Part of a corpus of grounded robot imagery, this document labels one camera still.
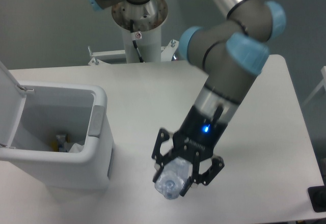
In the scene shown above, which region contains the white trash can lid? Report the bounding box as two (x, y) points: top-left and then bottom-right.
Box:
(1, 64), (26, 147)

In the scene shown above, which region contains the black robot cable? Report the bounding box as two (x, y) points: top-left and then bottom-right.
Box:
(129, 19), (145, 63)

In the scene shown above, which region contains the white trash can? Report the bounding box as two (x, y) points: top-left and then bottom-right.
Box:
(1, 81), (114, 189)

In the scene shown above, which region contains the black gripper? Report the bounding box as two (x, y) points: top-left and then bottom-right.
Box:
(151, 104), (230, 198)

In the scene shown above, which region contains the black device at table edge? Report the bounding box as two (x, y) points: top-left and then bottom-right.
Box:
(308, 185), (325, 213)

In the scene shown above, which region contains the white furniture leg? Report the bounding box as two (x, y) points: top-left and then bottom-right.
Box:
(303, 66), (325, 107)

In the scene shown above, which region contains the trash inside can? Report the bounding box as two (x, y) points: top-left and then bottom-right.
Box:
(50, 134), (84, 153)

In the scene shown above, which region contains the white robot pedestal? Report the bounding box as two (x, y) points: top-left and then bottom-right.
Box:
(88, 0), (179, 65)

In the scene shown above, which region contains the clear plastic water bottle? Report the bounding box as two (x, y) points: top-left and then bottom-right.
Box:
(154, 157), (192, 200)

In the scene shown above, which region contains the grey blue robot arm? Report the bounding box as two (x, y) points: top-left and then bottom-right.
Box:
(89, 0), (286, 200)

